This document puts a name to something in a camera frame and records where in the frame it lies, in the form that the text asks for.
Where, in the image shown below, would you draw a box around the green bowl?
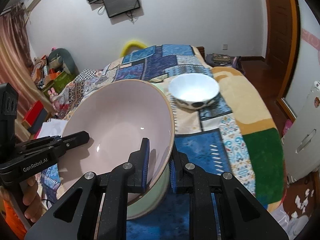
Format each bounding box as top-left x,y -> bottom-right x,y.
127,165 -> 170,220

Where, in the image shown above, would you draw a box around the pink bowl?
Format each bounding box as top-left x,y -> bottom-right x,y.
57,79 -> 175,191

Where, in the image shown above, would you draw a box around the white bowl with black spots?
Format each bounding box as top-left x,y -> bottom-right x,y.
168,73 -> 220,110

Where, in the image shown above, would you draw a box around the person's left hand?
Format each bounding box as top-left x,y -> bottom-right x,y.
23,176 -> 42,223

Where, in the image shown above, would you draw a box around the white folded cloth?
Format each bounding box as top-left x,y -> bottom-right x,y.
37,119 -> 68,139

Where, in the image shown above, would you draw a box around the red and blue box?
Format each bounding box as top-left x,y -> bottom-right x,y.
22,100 -> 51,134

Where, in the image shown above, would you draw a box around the pink bunny toy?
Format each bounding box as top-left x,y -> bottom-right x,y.
48,87 -> 60,110

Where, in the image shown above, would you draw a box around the green box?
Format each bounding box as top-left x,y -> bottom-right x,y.
41,72 -> 76,97

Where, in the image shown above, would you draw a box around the yellow and green fleece blanket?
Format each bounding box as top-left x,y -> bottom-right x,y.
212,67 -> 286,212

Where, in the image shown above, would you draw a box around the patterned patchwork blanket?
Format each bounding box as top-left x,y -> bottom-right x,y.
40,44 -> 255,239

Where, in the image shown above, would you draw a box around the striped pink curtain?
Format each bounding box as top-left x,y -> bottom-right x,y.
0,2 -> 56,140

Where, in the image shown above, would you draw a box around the wooden door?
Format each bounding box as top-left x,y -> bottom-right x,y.
265,0 -> 300,99

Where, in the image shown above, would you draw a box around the yellow ring object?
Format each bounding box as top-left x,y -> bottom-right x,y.
120,40 -> 148,57

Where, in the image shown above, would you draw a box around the wall power socket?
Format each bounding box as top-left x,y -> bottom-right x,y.
222,43 -> 228,50

